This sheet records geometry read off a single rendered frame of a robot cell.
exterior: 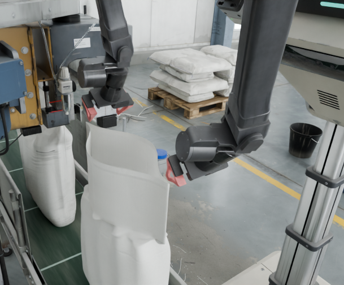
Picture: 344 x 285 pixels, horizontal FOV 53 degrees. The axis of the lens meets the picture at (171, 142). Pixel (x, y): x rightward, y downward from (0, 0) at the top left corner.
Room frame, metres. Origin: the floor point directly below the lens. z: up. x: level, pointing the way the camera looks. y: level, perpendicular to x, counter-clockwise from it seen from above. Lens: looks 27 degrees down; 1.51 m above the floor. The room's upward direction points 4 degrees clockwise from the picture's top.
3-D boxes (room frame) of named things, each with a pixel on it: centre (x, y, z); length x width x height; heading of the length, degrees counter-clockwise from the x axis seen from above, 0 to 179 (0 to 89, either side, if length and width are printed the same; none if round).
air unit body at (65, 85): (1.05, 0.35, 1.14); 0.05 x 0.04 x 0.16; 129
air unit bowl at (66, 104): (1.05, 0.35, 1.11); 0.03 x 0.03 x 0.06
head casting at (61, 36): (1.26, 0.39, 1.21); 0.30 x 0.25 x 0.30; 39
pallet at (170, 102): (4.32, -0.37, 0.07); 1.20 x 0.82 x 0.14; 131
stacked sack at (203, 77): (4.11, -0.11, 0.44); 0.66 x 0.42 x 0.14; 33
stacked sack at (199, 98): (4.08, -0.12, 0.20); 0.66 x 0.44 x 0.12; 39
